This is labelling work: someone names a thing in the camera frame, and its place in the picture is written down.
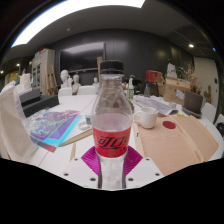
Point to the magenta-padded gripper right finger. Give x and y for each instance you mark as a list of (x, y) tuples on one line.
[(145, 170)]

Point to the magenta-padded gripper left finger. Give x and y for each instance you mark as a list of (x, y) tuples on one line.
[(80, 170)]

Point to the clear red-labelled drink bottle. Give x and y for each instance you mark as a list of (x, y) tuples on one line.
[(111, 133)]

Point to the flat round red coaster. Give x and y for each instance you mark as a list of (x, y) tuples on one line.
[(169, 125)]

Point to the small grey-capped jar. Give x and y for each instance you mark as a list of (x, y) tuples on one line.
[(88, 118)]

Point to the white ceramic mug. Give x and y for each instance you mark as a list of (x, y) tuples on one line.
[(148, 117)]

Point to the yellow tag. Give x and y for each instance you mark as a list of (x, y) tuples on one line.
[(180, 115)]

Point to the small clear tape roll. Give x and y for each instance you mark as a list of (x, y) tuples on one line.
[(172, 105)]

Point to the white fabric bag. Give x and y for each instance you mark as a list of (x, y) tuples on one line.
[(15, 126)]

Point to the white chair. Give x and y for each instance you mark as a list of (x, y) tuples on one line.
[(86, 90), (220, 118), (65, 91), (208, 111)]

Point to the black box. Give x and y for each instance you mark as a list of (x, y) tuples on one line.
[(36, 101)]

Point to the white spray bottle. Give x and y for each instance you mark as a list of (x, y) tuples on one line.
[(131, 90)]

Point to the brown cardboard box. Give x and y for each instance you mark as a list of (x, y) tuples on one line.
[(173, 91)]

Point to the black backpack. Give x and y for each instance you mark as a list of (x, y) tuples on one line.
[(220, 129)]

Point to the white plaster bust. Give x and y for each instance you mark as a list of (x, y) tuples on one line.
[(76, 83), (65, 78), (96, 82)]

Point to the wooden easel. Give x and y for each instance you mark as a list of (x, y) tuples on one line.
[(51, 81), (99, 66)]

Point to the red box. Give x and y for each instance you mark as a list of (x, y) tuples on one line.
[(153, 76)]

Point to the white cabinet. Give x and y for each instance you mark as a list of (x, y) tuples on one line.
[(41, 71)]

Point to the recessed ceiling spotlights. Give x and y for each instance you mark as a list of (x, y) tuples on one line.
[(191, 45)]

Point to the long ceiling light panel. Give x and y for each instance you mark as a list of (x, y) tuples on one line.
[(83, 6)]

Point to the black wall screen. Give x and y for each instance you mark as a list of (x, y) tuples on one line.
[(81, 56)]

